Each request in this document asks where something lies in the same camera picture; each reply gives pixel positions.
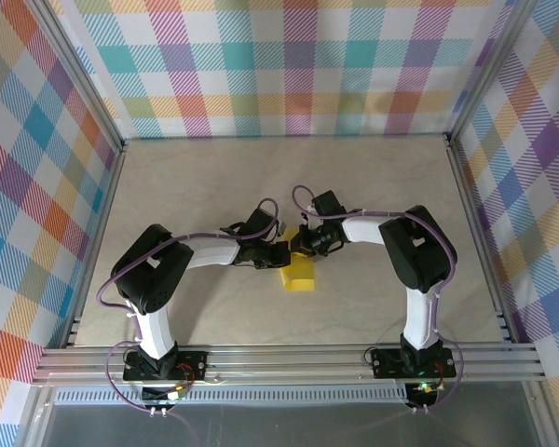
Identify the yellow square paper sheet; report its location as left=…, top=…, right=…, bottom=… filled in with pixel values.
left=278, top=227, right=317, bottom=293

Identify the grey metal panel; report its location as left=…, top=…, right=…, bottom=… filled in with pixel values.
left=39, top=403, right=541, bottom=447

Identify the small black circuit board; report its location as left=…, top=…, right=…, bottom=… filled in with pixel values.
left=407, top=380, right=443, bottom=405
left=141, top=382, right=190, bottom=405

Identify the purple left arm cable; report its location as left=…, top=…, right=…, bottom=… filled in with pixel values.
left=96, top=198, right=280, bottom=447

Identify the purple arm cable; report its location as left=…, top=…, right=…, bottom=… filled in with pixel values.
left=96, top=198, right=280, bottom=447
left=292, top=184, right=467, bottom=423

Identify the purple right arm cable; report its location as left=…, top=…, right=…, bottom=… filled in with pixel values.
left=292, top=184, right=467, bottom=423

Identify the aluminium frame cross rail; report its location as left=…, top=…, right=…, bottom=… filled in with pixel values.
left=31, top=343, right=547, bottom=386

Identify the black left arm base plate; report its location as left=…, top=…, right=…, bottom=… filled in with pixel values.
left=122, top=349, right=210, bottom=381

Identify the grey slotted cable duct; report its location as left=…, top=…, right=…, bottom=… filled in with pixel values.
left=55, top=389, right=409, bottom=405

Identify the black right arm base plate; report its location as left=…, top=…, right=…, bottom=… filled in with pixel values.
left=370, top=346, right=458, bottom=379

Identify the aluminium frame side rail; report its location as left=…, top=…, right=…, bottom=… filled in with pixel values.
left=61, top=139, right=130, bottom=349
left=444, top=134, right=516, bottom=345

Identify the aluminium frame post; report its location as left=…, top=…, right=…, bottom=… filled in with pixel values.
left=444, top=0, right=539, bottom=150
left=25, top=0, right=128, bottom=157

